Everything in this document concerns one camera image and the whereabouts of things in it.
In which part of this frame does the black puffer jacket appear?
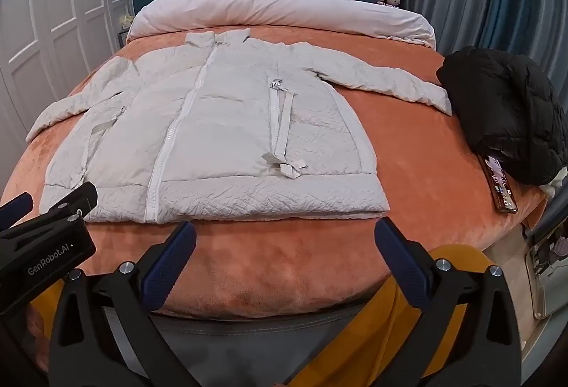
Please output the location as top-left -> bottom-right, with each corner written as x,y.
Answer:
436,46 -> 568,187

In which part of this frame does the white wardrobe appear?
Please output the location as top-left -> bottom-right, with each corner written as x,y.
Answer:
0,0 -> 131,122

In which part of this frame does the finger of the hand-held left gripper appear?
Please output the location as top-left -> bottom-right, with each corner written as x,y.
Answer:
0,196 -> 35,233
27,182 -> 98,223

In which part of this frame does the beige storage box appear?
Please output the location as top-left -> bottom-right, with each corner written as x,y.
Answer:
524,210 -> 568,321

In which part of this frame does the orange plush bed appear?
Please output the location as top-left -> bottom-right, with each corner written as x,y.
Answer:
0,26 -> 548,319

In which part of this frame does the yellow clothing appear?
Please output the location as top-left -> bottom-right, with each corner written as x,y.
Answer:
306,243 -> 489,387

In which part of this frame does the smartphone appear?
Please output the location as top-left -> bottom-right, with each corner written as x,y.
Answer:
484,154 -> 519,215

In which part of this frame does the white puffer jacket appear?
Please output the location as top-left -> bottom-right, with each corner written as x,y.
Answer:
26,27 -> 453,225

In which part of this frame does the white cloth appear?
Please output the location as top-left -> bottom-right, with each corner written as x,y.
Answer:
539,169 -> 568,198

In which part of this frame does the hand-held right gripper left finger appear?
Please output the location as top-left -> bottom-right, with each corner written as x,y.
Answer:
48,221 -> 198,387

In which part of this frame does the white duvet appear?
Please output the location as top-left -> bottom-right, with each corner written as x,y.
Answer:
126,0 -> 436,50

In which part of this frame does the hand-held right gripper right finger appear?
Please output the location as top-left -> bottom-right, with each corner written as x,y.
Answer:
374,217 -> 521,387

